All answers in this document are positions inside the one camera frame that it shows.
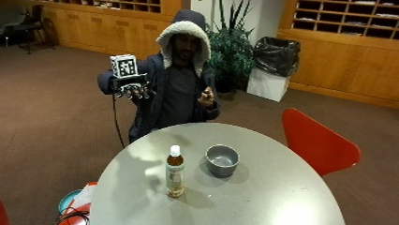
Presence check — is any black chair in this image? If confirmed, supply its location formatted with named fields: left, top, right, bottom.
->
left=11, top=4, right=56, bottom=55

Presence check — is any green potted plant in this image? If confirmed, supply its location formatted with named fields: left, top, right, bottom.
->
left=206, top=0, right=258, bottom=94

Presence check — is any brown bottle with white cap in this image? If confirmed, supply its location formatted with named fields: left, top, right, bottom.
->
left=165, top=144, right=188, bottom=199

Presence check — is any white bin with black bag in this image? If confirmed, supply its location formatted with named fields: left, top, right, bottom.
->
left=246, top=36, right=302, bottom=103

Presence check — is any grey bowl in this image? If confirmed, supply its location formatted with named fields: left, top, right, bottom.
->
left=205, top=143, right=242, bottom=178

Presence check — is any the person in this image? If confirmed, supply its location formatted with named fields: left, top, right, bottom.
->
left=96, top=8, right=222, bottom=144

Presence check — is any black coiled cable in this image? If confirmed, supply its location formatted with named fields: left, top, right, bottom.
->
left=52, top=206, right=91, bottom=225

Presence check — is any teal round container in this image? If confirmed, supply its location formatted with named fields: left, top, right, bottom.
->
left=57, top=188, right=85, bottom=216

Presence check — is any white marker cube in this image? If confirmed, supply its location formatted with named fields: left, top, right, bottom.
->
left=109, top=53, right=140, bottom=80

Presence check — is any wooden pigeonhole cabinet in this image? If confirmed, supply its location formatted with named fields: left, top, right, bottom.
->
left=275, top=0, right=399, bottom=110
left=37, top=0, right=185, bottom=61

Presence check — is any white plastic bag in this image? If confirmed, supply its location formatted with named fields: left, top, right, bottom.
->
left=71, top=182, right=100, bottom=208

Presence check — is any black glove cable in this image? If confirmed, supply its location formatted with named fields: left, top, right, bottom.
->
left=109, top=92, right=126, bottom=149

